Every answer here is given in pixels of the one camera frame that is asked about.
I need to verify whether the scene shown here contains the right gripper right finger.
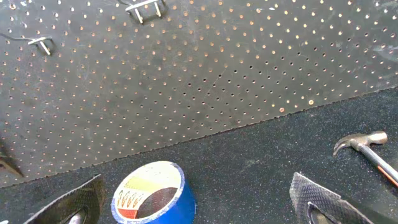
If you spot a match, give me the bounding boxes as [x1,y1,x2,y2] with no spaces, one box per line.
[289,172,398,224]

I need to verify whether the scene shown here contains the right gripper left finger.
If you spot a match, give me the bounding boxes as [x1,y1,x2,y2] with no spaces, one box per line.
[23,174,106,224]

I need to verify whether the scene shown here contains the hammer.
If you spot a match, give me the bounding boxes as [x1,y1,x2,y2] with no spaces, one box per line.
[332,130,398,189]

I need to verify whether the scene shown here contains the black and white pliers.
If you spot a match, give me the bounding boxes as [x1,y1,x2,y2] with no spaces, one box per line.
[0,154,25,178]

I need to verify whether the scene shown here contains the roll of blue tape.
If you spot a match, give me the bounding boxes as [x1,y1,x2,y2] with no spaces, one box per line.
[111,160,198,224]

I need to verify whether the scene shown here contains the black pegboard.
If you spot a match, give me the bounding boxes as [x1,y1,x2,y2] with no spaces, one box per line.
[0,0,398,189]

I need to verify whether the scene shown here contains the metal hook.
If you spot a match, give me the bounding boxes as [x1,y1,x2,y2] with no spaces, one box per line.
[0,32,53,57]
[118,0,165,24]

